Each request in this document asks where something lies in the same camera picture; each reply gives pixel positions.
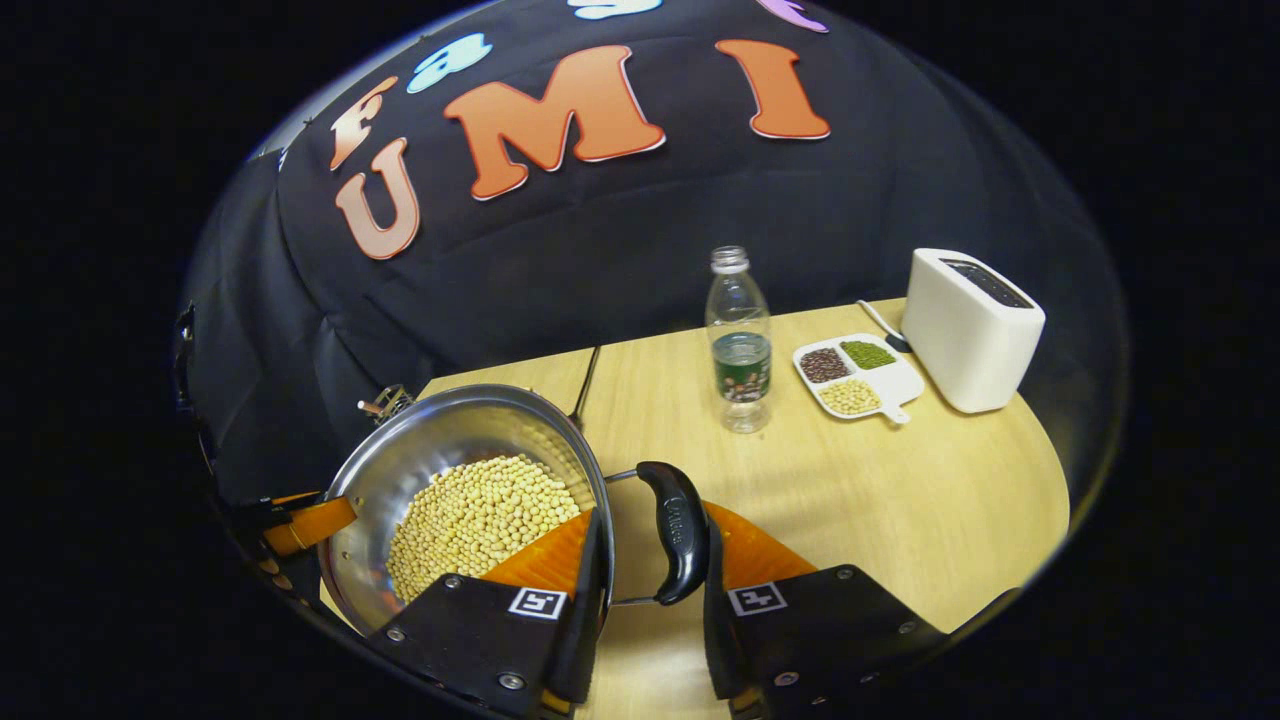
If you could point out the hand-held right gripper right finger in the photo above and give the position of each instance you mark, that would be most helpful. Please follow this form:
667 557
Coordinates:
725 640

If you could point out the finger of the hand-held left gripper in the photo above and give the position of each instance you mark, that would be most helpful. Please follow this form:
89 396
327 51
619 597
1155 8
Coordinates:
310 524

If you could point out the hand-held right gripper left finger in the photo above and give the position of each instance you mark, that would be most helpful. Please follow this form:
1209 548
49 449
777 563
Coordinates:
585 655

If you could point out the stainless steel pot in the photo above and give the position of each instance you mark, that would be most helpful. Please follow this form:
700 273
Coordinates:
440 440

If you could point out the pile of yellow soybeans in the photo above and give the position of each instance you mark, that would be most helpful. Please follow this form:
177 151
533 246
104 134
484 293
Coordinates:
470 520

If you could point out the small metal mesh basket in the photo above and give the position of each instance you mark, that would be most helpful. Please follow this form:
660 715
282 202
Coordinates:
390 402

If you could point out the white divided plate with beans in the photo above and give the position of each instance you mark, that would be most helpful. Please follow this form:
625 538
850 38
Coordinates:
860 375

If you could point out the clear plastic water bottle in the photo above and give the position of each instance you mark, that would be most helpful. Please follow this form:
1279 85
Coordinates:
738 330

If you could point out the white and black spoon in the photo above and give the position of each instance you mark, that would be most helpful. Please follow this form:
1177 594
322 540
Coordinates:
880 322

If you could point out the white toaster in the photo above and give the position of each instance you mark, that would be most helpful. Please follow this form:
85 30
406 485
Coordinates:
965 340

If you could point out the black backdrop cloth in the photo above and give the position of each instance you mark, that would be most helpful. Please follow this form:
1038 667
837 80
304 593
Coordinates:
600 250

